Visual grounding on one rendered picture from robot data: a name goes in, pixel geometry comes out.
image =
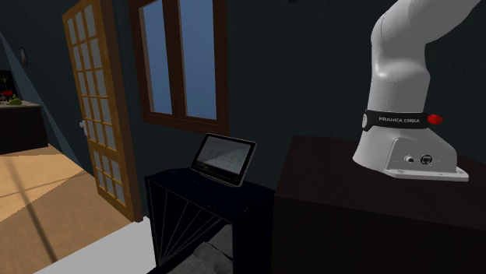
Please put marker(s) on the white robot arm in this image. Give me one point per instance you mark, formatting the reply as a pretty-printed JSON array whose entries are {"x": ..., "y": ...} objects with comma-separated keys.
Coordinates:
[{"x": 398, "y": 76}]

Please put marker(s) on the black tablet with stand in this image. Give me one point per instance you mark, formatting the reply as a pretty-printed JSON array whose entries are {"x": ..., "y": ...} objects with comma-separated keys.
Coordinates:
[{"x": 223, "y": 157}]

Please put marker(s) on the black side table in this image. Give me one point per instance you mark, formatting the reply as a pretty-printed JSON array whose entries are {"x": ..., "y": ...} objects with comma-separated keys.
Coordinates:
[{"x": 197, "y": 205}]

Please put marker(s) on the brown framed window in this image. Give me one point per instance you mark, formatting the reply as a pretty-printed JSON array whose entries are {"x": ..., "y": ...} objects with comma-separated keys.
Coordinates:
[{"x": 182, "y": 64}]

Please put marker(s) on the wooden glass-paned door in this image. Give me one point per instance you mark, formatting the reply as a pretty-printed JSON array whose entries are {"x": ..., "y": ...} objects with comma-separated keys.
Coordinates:
[{"x": 99, "y": 110}]

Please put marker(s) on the dark robot stand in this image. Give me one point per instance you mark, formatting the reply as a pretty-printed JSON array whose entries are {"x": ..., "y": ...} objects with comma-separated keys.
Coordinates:
[{"x": 364, "y": 224}]

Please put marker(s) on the dark cabinet with items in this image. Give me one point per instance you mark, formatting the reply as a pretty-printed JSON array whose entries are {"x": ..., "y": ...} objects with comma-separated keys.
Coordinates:
[{"x": 19, "y": 127}]

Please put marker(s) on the small wall picture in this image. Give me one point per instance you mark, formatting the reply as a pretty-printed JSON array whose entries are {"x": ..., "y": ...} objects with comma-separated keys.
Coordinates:
[{"x": 23, "y": 57}]

